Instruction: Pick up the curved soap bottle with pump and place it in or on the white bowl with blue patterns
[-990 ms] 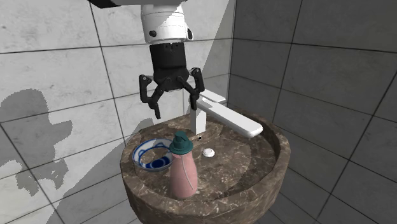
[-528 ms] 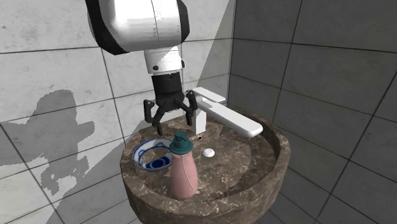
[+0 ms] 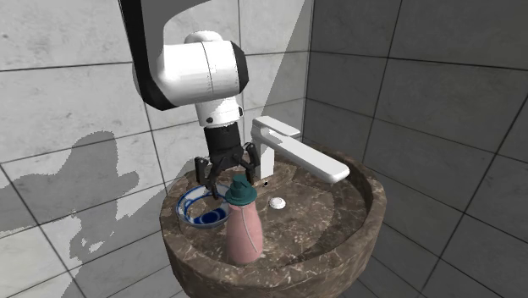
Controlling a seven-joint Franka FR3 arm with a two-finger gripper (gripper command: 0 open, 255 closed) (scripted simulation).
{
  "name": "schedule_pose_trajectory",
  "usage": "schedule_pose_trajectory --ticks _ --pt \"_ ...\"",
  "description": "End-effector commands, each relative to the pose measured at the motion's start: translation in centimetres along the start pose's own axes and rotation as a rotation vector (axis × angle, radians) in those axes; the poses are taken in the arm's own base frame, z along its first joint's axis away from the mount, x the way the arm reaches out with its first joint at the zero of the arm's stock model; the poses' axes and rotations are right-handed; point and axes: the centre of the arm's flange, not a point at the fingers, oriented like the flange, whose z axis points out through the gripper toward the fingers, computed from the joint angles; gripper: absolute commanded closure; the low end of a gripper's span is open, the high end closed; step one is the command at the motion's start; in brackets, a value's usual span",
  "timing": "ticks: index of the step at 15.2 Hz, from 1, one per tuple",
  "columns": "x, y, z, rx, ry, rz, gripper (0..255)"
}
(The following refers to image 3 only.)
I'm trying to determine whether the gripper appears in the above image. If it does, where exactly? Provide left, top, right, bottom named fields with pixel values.
left=194, top=122, right=262, bottom=201

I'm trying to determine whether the pink bottle with teal cap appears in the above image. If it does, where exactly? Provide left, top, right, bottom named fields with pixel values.
left=223, top=174, right=265, bottom=267

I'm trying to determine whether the white faucet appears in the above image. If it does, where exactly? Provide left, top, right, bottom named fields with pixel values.
left=250, top=115, right=351, bottom=189

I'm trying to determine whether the blue and white bowl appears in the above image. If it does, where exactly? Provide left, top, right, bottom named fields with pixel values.
left=175, top=184, right=232, bottom=229

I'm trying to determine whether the brown marble sink basin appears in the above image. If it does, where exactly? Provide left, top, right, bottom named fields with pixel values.
left=158, top=141, right=388, bottom=298

